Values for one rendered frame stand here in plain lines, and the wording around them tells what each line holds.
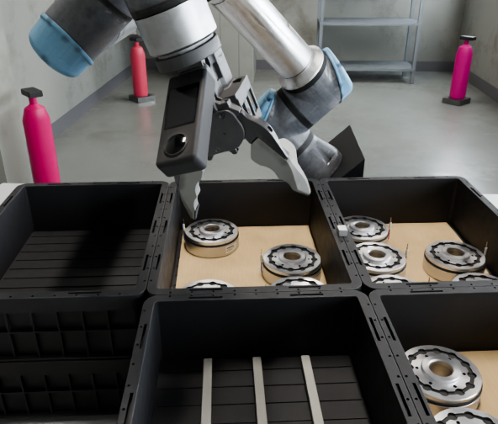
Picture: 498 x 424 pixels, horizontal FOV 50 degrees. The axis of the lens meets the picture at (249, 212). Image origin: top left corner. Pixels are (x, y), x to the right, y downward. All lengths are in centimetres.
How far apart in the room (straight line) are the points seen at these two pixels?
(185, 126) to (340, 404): 41
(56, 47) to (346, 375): 55
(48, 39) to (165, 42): 17
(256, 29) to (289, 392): 69
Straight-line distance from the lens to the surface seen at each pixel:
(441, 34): 718
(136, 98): 547
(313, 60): 119
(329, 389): 75
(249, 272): 96
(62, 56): 68
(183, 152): 51
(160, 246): 85
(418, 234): 114
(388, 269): 94
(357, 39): 698
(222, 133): 58
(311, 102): 122
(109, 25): 67
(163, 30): 55
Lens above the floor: 135
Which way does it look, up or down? 26 degrees down
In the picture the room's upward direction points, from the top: straight up
